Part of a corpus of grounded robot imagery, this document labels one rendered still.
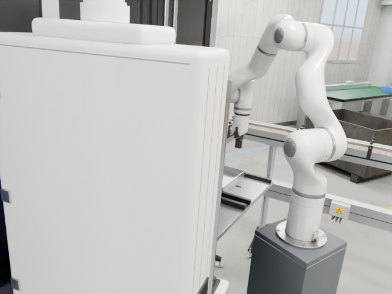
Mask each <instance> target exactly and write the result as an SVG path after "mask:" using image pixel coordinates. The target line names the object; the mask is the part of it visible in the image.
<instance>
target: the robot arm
mask: <svg viewBox="0 0 392 294"><path fill-rule="evenodd" d="M333 46H334V36H333V33H332V31H331V30H330V29H329V28H328V27H327V26H325V25H322V24H317V23H307V22H295V21H294V19H293V17H292V16H290V15H287V14H280V15H276V16H274V17H273V18H272V19H271V20H270V21H269V23H268V24H267V26H266V28H265V30H264V32H263V34H262V37H261V39H260V41H259V43H258V45H257V47H256V49H255V52H254V54H253V56H252V58H251V60H250V62H249V63H248V64H246V65H245V66H242V67H241V68H239V69H237V70H235V71H234V72H233V73H232V74H231V75H230V76H229V77H228V79H231V81H232V92H231V99H230V102H231V103H234V109H233V111H234V118H233V124H232V131H231V134H232V135H233V134H234V138H235V140H236V141H235V148H239V149H241V148H242V144H243V141H242V140H243V137H244V134H245V133H246V132H247V130H248V125H249V115H250V113H251V108H252V102H253V93H254V82H255V81H254V80H255V79H258V78H262V77H263V76H264V75H265V74H266V73H267V71H268V70H269V68H270V66H271V64H272V62H273V60H274V59H275V57H276V56H277V53H278V51H279V50H280V49H282V50H286V51H303V52H304V53H305V54H306V60H305V62H304V63H303V65H302V66H301V67H300V68H299V69H298V70H297V72H296V75H295V87H296V95H297V100H298V103H299V106H300V108H301V109H302V111H303V112H304V113H305V115H307V116H308V117H309V118H310V119H311V121H312V123H313V125H314V129H300V130H297V131H293V132H291V133H290V134H289V135H288V136H287V137H286V139H285V142H284V144H283V154H284V156H285V158H286V160H287V161H288V163H289V164H290V166H291V168H292V171H293V185H292V192H291V196H290V203H289V210H288V217H287V221H284V222H281V223H280V224H278V225H277V227H276V235H277V236H278V237H279V239H281V240H282V241H283V242H284V243H286V244H288V245H290V246H292V247H296V248H299V249H304V250H317V249H320V248H322V247H324V246H325V245H326V242H327V236H326V235H325V233H324V232H323V231H322V230H320V229H319V227H320V221H321V216H322V212H323V206H324V201H325V197H326V191H327V179H326V177H325V176H324V175H323V174H321V173H320V172H318V171H315V170H314V164H315V163H318V162H329V161H333V160H337V159H339V158H341V157H342V156H343V155H344V153H345V151H346V149H347V138H346V135H345V132H344V130H343V129H342V127H341V124H340V123H339V121H338V120H337V118H336V116H335V115H334V113H333V111H332V109H331V107H330V105H329V103H328V100H327V96H326V87H325V81H324V67H325V64H326V61H327V59H328V57H329V55H330V54H331V52H332V50H333Z"/></svg>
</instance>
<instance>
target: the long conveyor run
mask: <svg viewBox="0 0 392 294"><path fill-rule="evenodd" d="M233 118H234V116H233V117H231V116H229V121H231V122H232V121H233ZM297 130H300V129H299V128H290V127H284V126H280V125H274V124H269V123H264V122H259V121H253V120H248V130H247V132H246V133H245V134H244V137H243V139H246V140H249V141H255V142H260V143H264V144H269V145H274V146H279V147H282V148H283V146H284V142H285V139H286V137H287V136H288V135H289V134H290V133H291V132H293V131H297ZM346 140H347V148H346V151H345V153H344V155H343V156H342V157H341V158H339V160H344V161H347V162H352V163H358V164H361V165H367V166H372V167H376V168H380V169H385V170H390V171H392V146H387V145H381V144H377V143H375V141H374V140H375V137H372V141H370V142H365V141H359V140H355V139H349V138H347V139H346Z"/></svg>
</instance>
